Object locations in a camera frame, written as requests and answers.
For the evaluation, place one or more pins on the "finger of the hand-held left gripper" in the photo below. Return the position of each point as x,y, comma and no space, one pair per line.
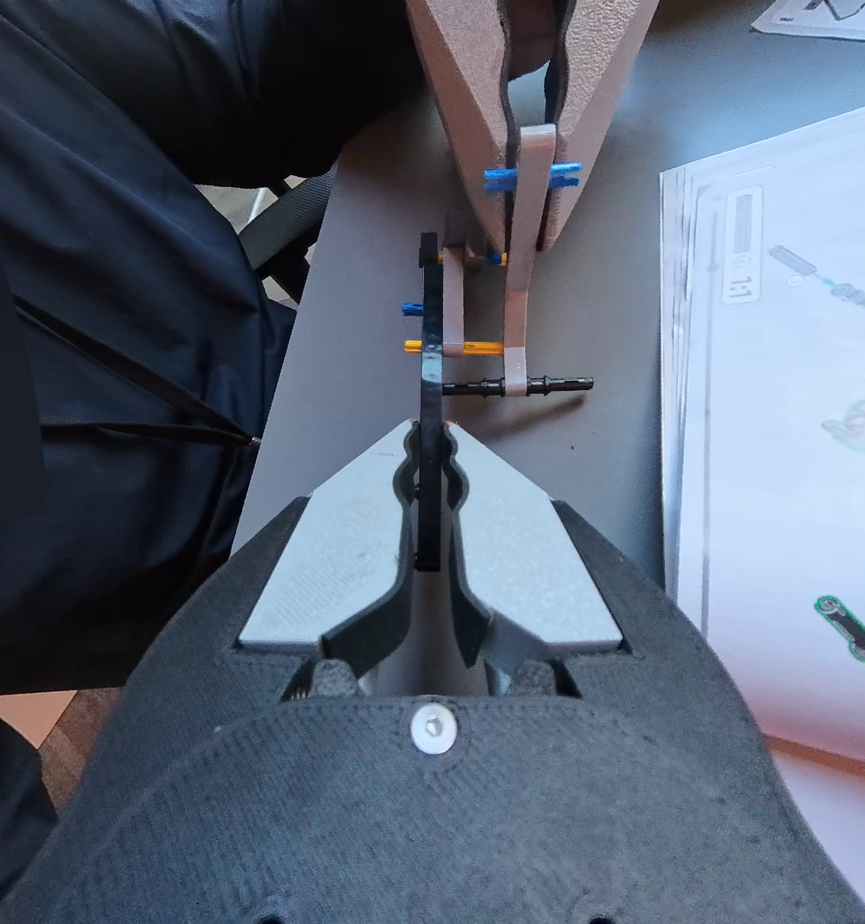
598,72
461,86

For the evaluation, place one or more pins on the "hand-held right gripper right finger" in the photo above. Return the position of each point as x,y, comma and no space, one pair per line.
533,570

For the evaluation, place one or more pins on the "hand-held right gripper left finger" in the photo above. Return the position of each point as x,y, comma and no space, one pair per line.
331,563

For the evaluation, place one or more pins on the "black lego axle pin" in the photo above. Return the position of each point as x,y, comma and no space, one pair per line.
562,384

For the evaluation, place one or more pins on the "short grey lego beam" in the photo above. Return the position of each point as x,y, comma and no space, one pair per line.
452,303

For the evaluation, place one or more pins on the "person's left forearm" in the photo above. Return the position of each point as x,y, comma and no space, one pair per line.
295,86

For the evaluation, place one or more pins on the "lego instruction booklet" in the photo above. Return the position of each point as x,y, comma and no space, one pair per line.
786,469

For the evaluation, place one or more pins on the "black office chair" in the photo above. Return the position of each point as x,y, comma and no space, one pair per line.
280,231

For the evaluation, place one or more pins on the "white printed paper sheet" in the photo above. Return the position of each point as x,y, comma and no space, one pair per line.
836,18

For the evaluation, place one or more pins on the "person's dark clothed body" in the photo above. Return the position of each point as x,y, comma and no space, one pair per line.
114,433

